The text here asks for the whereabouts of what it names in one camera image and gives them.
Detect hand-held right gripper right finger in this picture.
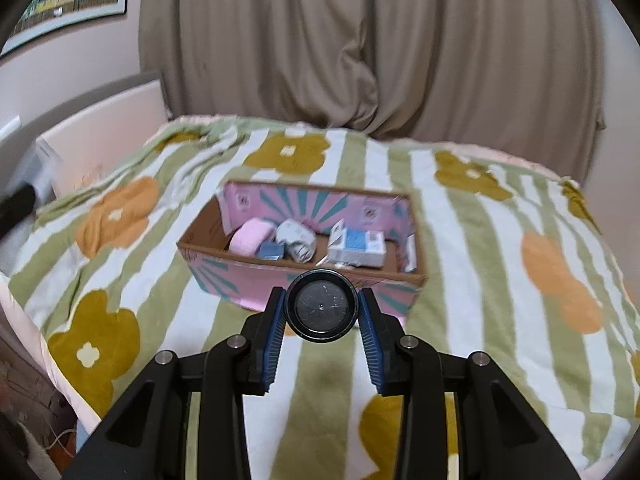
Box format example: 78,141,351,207
357,287,576,480

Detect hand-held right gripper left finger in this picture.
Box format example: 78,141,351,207
67,286,289,480

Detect black round tin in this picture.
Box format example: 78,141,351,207
285,268,360,345

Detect pink lined cardboard box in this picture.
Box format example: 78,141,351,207
177,178,429,329

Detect pink towel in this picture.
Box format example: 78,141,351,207
229,218,278,260

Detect striped flower blanket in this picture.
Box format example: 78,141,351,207
7,115,640,480

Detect white and blue box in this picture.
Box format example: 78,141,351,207
327,226,388,269

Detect white headboard panel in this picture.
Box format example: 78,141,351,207
0,72,170,202

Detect grey white rolled cloth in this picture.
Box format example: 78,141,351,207
276,219,317,264

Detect beige curtain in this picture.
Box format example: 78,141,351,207
138,0,607,182

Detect white cable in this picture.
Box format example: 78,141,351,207
46,425,77,456

